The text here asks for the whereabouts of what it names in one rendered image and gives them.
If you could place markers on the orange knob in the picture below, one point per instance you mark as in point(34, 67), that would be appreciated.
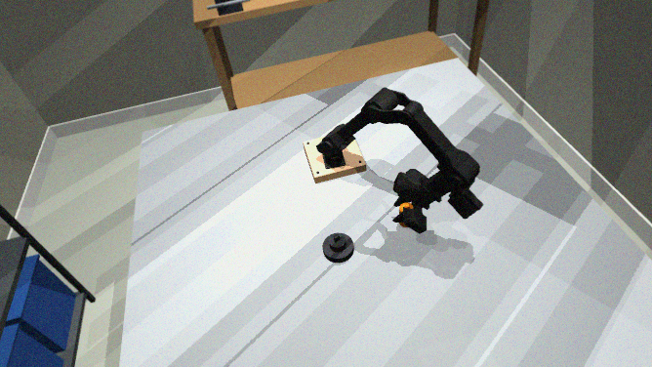
point(407, 206)

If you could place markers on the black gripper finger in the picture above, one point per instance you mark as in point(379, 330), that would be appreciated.
point(400, 217)
point(401, 200)

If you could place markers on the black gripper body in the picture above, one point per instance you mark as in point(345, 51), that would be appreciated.
point(414, 218)

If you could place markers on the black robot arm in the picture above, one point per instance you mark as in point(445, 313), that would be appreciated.
point(458, 169)

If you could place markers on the dark grey round pedestal with shaft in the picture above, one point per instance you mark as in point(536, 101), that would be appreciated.
point(338, 248)

